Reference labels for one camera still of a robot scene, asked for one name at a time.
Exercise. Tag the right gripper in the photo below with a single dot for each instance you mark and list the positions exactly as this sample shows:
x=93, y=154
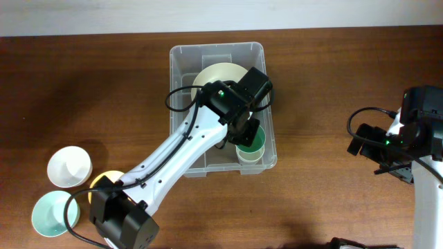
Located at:
x=368, y=150

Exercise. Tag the cream cup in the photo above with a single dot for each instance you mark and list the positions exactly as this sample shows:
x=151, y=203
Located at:
x=249, y=158

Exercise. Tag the white small bowl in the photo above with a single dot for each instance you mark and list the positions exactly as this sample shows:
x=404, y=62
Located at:
x=69, y=167

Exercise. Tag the mint green small bowl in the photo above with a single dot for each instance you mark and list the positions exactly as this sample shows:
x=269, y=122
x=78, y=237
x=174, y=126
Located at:
x=48, y=214

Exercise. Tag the mint green cup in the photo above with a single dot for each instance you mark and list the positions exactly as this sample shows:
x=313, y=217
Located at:
x=258, y=142

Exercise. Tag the clear plastic storage bin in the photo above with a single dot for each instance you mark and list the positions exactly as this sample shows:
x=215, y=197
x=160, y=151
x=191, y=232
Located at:
x=186, y=62

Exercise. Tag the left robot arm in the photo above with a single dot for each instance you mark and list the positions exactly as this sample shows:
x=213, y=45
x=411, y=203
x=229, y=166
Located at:
x=122, y=210

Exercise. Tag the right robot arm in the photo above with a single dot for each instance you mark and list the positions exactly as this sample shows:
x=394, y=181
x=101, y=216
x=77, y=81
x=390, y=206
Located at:
x=411, y=150

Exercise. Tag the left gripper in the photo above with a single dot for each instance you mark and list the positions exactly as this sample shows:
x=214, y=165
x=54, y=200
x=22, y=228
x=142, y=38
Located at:
x=249, y=134

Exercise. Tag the yellow small bowl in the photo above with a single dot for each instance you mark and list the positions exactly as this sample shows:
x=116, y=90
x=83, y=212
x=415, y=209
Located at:
x=112, y=175

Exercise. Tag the cream bowl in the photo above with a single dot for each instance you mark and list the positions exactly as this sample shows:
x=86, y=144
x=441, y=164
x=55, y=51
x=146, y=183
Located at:
x=219, y=72

